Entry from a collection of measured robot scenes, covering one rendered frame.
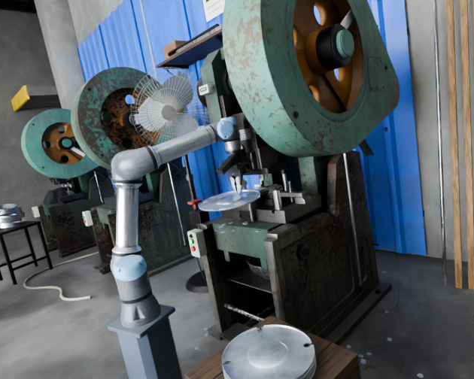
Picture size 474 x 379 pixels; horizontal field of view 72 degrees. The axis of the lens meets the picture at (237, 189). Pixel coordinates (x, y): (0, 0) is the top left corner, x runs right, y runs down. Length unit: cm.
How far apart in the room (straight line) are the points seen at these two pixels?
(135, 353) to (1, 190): 665
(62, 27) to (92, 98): 425
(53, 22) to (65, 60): 61
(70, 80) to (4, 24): 224
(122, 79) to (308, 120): 188
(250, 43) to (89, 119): 174
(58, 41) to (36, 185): 292
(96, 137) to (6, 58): 571
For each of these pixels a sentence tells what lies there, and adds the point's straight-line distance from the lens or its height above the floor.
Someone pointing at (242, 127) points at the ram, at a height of 110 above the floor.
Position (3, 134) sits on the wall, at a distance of 788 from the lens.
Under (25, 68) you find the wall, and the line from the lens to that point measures 824.
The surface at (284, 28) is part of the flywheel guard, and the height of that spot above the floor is 138.
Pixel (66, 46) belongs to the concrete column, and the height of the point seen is 306.
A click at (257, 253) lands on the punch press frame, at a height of 52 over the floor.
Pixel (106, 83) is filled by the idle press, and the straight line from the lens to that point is 275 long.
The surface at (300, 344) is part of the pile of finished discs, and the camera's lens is 116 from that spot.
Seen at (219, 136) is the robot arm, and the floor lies 107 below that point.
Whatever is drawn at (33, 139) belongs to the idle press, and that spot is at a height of 142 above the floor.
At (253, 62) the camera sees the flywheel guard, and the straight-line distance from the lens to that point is 112.
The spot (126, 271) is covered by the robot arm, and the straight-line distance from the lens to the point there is 128.
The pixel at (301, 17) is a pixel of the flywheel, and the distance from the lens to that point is 143.
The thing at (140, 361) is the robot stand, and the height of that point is 33.
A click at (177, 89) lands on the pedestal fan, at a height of 144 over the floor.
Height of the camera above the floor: 106
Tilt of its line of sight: 9 degrees down
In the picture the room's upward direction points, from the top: 10 degrees counter-clockwise
